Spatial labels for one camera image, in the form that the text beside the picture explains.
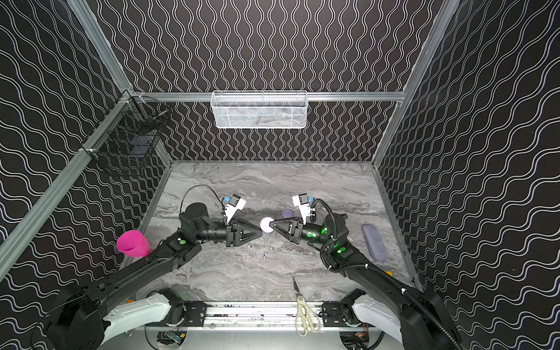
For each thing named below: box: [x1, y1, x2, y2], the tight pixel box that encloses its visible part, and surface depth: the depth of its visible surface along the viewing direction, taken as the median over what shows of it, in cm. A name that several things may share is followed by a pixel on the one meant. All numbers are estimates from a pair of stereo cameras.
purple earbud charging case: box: [259, 216, 275, 234], surface depth 68 cm
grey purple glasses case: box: [361, 223, 388, 262], surface depth 92 cm
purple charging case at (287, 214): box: [281, 208, 294, 219], surface depth 102 cm
